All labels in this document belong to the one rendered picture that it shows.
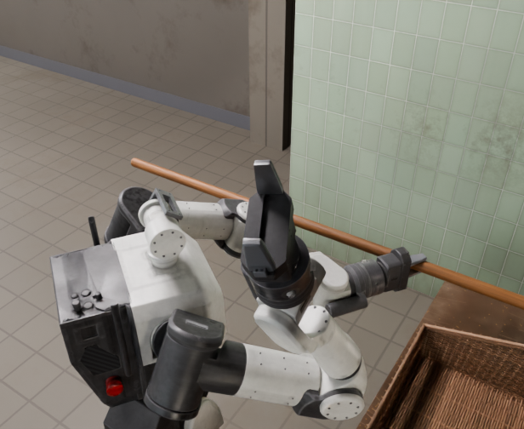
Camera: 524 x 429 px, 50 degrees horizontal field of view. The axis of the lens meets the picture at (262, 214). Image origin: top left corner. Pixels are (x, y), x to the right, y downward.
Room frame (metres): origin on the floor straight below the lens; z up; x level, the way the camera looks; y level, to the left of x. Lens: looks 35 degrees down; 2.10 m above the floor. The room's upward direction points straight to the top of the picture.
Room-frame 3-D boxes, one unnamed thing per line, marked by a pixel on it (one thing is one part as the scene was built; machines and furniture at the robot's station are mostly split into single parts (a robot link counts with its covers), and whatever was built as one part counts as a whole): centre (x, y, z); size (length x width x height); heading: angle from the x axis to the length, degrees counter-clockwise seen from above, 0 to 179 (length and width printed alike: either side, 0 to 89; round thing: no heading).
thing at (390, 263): (1.04, -0.29, 1.19); 0.12 x 0.10 x 0.13; 112
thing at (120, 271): (0.82, 0.25, 1.26); 0.34 x 0.30 x 0.36; 22
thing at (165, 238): (0.84, 0.19, 1.46); 0.10 x 0.07 x 0.09; 22
